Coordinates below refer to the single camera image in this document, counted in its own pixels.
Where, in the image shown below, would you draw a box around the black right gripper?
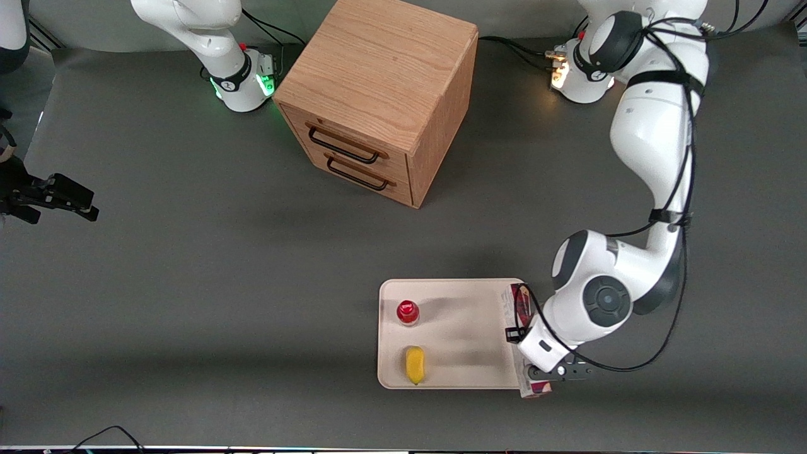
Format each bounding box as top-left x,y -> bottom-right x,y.
0,155 -> 100,225

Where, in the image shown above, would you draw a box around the red cookie box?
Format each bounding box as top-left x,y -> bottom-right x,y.
501,282 -> 554,400

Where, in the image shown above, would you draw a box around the beige plastic tray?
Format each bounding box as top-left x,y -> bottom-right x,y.
377,278 -> 537,390

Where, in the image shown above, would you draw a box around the yellow lemon toy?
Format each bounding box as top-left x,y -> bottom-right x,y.
404,346 -> 426,386

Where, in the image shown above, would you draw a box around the wooden two-drawer cabinet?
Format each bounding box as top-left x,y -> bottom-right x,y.
272,0 -> 479,209

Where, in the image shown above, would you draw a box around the thin black table-edge cable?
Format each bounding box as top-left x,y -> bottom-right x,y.
63,426 -> 147,454

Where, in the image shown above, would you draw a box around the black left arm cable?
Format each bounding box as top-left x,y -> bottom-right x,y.
521,0 -> 771,373

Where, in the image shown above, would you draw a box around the black right base cables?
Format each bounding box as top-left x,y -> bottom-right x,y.
200,9 -> 307,83

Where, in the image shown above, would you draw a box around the black base cables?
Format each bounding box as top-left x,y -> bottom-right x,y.
200,9 -> 307,83
477,19 -> 590,74

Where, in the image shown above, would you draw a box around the black drawer handle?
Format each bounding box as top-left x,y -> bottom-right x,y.
307,124 -> 381,165
325,156 -> 390,192

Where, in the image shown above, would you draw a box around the black left base cables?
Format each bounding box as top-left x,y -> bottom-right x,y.
477,19 -> 590,74

